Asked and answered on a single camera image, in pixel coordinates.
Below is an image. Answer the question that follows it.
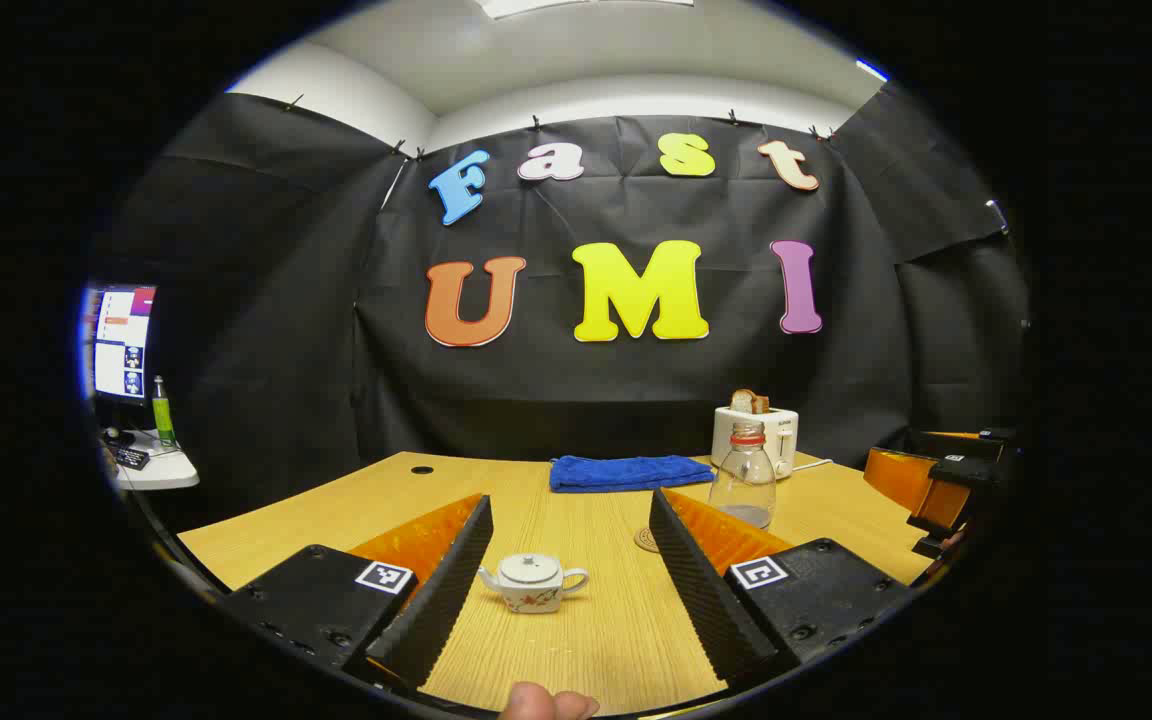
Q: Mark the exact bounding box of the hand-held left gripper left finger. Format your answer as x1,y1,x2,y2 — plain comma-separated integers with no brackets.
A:
226,493,494,691

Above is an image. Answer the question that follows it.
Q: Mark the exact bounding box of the white toaster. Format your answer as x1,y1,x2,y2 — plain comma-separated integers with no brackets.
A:
711,405,800,480

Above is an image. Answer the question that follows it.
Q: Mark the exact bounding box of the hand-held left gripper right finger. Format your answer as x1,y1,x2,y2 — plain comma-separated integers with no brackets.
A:
648,487,912,691

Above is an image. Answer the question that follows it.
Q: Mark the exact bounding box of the blue folded towel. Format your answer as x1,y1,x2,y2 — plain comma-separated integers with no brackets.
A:
549,455,716,494

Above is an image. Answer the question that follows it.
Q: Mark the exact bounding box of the white side table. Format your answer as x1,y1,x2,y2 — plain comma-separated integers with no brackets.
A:
101,430,201,491

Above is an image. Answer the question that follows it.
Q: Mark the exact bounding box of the clear plastic water bottle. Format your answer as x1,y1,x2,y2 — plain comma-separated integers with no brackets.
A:
708,421,778,530

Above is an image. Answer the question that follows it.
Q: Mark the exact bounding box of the white floral teacup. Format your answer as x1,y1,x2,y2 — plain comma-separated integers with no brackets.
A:
478,553,591,614

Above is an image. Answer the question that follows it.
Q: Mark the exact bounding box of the computer monitor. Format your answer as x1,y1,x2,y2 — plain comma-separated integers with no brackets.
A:
86,284,158,401

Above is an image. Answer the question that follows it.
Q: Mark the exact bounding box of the green bottle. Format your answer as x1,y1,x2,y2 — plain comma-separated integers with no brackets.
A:
153,376,178,448

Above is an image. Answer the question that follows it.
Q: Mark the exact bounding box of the white teacup lid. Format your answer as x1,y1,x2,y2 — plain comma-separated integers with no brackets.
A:
499,553,564,587

